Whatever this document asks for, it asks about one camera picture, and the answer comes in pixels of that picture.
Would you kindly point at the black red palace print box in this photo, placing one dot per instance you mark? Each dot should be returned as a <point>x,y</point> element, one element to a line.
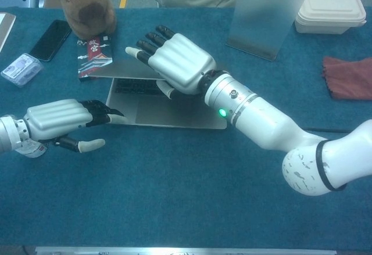
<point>96,54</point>

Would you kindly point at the brown capybara plush toy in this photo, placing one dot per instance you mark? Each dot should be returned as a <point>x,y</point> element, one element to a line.
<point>84,5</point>

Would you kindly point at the clear round paper clip jar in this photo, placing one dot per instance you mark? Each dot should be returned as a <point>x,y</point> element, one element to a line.
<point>35,151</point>

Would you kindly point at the frosted acrylic sign stand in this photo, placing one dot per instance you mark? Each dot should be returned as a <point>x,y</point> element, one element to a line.
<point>261,19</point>

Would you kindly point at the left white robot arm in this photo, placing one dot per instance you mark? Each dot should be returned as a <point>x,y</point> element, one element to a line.
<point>8,134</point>

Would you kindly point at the clear plastic case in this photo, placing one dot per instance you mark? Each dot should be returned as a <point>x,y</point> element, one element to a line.
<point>21,70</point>

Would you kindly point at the black smartphone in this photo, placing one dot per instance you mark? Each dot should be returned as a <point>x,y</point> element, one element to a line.
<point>50,40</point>

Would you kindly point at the aluminium rail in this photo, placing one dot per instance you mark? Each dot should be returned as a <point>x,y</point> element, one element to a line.
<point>174,251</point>

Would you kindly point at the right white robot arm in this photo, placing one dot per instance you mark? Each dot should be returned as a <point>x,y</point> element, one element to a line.
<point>261,121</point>

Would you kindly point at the white lidded food container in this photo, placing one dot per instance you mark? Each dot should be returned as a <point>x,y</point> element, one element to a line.
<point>328,14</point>

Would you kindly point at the silver laptop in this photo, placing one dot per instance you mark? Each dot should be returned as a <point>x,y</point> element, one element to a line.
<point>180,118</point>

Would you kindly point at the red cloth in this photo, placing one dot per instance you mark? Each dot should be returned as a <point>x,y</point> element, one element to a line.
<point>348,78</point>

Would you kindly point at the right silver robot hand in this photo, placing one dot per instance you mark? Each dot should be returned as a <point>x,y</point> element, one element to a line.
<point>183,63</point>

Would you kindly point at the light wooden board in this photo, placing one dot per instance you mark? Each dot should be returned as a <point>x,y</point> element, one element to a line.
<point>5,25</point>

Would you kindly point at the teal tablecloth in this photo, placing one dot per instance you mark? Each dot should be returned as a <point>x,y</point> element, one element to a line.
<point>116,202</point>

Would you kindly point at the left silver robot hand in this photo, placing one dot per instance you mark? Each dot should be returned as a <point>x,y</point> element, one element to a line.
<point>58,117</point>

